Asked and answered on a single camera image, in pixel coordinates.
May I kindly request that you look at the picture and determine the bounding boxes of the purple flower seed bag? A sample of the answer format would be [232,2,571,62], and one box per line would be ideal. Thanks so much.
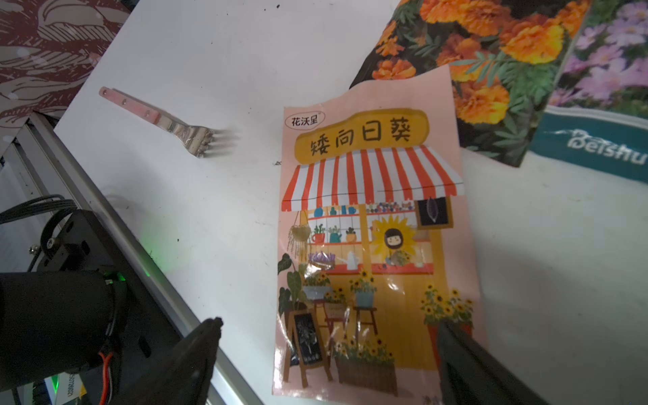
[530,1,647,182]

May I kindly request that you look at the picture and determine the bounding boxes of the marigold seed bag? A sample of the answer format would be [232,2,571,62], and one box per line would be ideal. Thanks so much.
[355,0,592,167]

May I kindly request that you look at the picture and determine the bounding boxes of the pink shop seed bag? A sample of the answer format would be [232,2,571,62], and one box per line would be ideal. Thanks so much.
[272,67,485,404]

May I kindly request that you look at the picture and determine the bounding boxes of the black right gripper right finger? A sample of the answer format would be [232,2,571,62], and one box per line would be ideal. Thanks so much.
[437,322,547,404]

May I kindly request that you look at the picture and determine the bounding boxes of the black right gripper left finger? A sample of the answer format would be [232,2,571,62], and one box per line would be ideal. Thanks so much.
[111,317,223,405]

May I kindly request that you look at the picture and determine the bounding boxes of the pink handled fork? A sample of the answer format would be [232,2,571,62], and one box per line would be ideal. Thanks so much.
[99,87,217,158]

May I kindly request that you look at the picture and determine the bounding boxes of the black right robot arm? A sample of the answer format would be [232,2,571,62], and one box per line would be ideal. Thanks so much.
[1,273,223,404]

